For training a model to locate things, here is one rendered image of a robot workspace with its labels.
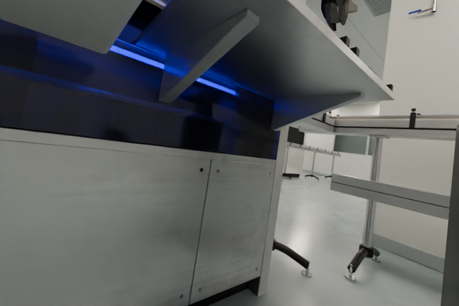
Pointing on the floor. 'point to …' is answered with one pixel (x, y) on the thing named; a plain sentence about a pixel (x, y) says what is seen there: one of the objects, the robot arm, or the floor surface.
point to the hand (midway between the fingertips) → (336, 23)
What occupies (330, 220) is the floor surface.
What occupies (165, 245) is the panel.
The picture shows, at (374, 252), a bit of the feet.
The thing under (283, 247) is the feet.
